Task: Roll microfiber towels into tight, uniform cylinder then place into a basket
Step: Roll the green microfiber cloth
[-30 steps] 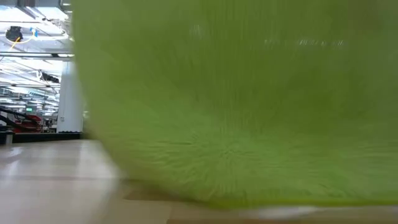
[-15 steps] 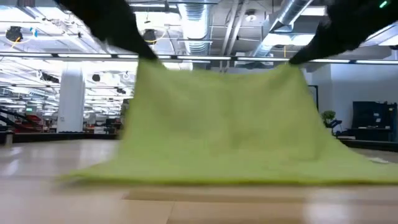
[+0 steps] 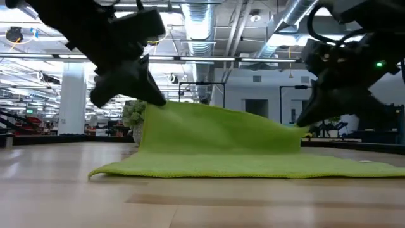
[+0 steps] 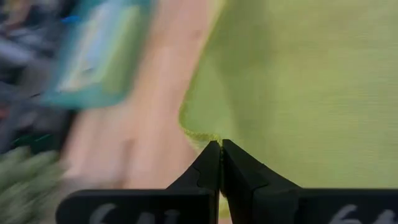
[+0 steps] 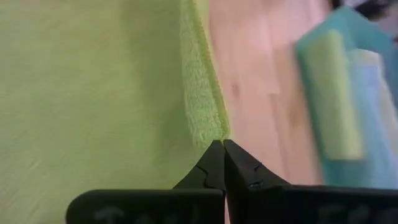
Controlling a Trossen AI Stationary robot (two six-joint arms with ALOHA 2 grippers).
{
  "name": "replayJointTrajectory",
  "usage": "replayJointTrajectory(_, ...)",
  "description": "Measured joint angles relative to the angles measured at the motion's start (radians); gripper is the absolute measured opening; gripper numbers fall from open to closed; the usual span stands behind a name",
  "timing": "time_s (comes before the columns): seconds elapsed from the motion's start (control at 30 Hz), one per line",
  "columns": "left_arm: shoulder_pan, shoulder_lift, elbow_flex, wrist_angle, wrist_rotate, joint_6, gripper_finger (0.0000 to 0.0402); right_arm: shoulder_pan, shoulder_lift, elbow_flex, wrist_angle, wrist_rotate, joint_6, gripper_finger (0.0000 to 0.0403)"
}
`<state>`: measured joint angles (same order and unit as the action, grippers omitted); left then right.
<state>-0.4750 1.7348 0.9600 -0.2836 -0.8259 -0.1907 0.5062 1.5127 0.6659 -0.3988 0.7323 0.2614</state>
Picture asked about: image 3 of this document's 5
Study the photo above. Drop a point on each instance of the red background equipment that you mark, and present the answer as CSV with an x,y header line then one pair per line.
x,y
28,125

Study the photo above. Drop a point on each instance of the black background frame stand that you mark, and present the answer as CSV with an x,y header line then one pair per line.
x,y
202,83
294,86

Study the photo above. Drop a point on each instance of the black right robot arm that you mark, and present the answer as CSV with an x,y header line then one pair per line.
x,y
370,12

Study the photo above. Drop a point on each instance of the overhead light bar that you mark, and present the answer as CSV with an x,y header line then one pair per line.
x,y
205,58

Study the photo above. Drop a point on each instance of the silver ventilation duct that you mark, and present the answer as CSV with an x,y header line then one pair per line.
x,y
294,12
199,28

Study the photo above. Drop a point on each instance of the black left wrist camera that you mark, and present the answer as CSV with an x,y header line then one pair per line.
x,y
139,27

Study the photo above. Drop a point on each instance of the grey metal post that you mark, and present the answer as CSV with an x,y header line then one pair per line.
x,y
8,141

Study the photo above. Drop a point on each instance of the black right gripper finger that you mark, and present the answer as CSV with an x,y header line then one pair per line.
x,y
338,104

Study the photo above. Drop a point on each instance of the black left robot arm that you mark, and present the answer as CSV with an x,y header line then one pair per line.
x,y
72,22

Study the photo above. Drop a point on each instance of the yellow hanging fixture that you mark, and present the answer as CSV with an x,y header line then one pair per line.
x,y
290,75

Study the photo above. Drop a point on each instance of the white pillar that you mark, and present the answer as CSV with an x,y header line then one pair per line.
x,y
72,101

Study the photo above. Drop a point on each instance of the black background robot arm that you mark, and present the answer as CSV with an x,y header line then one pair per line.
x,y
329,128

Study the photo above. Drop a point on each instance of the black aluminium table frame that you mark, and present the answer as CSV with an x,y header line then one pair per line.
x,y
69,139

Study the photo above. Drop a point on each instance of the dark cabinet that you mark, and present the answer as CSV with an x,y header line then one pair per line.
x,y
395,126

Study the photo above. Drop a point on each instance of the potted artificial green plant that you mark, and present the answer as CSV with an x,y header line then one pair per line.
x,y
134,118

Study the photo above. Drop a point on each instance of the small background potted plant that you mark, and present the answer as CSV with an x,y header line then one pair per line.
x,y
334,119

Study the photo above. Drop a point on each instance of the lime green microfiber towel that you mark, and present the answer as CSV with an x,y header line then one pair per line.
x,y
221,142

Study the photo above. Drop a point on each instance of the black ceiling-mounted camera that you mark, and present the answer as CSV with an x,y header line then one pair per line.
x,y
14,35

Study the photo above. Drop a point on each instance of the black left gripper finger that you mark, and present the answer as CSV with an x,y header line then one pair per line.
x,y
126,84

